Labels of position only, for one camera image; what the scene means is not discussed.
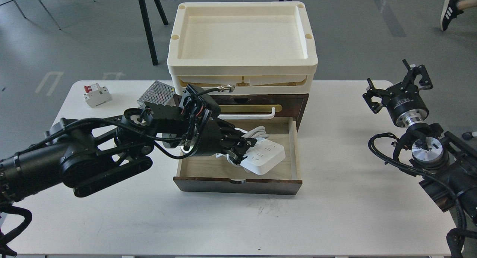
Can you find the white power strip with cable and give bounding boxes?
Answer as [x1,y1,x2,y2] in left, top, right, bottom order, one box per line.
[235,126,285,175]

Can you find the white circuit breaker red switch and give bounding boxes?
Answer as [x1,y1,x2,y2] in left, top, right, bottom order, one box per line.
[83,83,112,108]

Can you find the black and white shoe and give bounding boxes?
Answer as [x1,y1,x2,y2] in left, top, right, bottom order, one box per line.
[440,0,464,31]

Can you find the dark wooden cabinet body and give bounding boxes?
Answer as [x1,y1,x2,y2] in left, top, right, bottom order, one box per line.
[209,92,309,129]

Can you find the open wooden drawer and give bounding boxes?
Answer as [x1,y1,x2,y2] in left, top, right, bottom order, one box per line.
[173,117,303,195]

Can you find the white drawer handle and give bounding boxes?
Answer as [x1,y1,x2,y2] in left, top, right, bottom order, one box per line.
[218,107,276,120]

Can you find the black table leg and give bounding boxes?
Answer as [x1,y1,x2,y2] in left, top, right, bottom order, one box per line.
[138,0,168,66]

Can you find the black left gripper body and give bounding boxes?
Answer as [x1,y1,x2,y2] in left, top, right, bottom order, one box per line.
[192,118,239,156]

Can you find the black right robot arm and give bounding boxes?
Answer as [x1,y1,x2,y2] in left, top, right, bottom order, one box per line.
[363,60,477,258]

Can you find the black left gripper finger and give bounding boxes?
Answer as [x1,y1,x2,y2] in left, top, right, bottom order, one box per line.
[218,119,257,147]
[220,144,252,166]

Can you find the metal mesh power supply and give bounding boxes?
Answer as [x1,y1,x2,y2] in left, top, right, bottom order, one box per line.
[137,80,175,109]

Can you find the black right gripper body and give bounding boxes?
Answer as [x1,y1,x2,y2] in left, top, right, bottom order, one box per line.
[384,83,428,127]

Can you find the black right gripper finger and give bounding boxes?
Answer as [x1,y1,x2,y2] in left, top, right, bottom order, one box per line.
[402,59,434,92]
[363,78,389,114]

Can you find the cream plastic stacked tray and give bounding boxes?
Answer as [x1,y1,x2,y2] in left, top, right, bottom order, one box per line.
[167,1,318,95]

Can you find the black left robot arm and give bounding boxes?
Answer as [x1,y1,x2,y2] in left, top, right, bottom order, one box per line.
[1,85,257,258]

